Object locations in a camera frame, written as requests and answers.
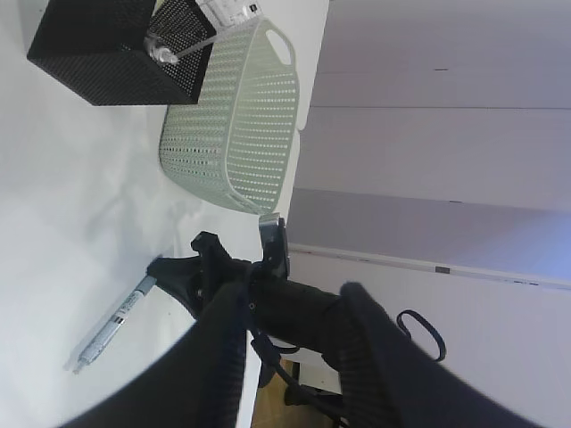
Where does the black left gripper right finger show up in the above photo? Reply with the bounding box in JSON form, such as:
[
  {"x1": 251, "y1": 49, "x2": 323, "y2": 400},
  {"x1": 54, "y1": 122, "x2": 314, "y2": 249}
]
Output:
[{"x1": 341, "y1": 283, "x2": 535, "y2": 427}]

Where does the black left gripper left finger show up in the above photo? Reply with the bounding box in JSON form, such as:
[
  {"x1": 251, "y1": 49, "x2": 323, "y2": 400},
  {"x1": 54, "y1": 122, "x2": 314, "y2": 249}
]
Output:
[{"x1": 67, "y1": 283, "x2": 247, "y2": 427}]

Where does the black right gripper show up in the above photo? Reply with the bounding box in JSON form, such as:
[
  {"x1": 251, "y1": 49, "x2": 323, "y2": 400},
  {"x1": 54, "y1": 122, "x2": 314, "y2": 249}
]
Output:
[{"x1": 146, "y1": 231, "x2": 344, "y2": 357}]

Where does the light blue click pen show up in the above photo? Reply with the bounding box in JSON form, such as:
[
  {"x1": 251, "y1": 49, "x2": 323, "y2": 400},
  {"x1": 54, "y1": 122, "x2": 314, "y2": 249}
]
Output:
[{"x1": 72, "y1": 276, "x2": 156, "y2": 375}]

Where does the cream white click pen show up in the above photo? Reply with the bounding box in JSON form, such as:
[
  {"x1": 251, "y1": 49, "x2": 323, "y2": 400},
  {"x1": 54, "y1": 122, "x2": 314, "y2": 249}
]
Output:
[{"x1": 143, "y1": 33, "x2": 218, "y2": 65}]

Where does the clear plastic ruler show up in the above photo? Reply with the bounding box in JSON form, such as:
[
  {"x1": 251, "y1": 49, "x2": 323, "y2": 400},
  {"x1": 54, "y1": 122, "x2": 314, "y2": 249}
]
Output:
[{"x1": 197, "y1": 0, "x2": 262, "y2": 28}]

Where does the green plastic woven basket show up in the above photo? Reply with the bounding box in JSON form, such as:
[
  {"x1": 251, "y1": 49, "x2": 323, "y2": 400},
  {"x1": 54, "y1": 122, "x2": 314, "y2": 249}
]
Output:
[{"x1": 159, "y1": 19, "x2": 299, "y2": 215}]

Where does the black mesh pen holder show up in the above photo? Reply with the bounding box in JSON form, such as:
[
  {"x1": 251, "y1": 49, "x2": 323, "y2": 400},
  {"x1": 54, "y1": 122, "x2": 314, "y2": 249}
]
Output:
[{"x1": 27, "y1": 1, "x2": 216, "y2": 106}]

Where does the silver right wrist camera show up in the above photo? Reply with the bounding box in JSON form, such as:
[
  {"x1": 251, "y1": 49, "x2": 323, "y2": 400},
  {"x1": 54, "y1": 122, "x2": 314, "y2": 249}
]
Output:
[{"x1": 259, "y1": 212, "x2": 290, "y2": 279}]

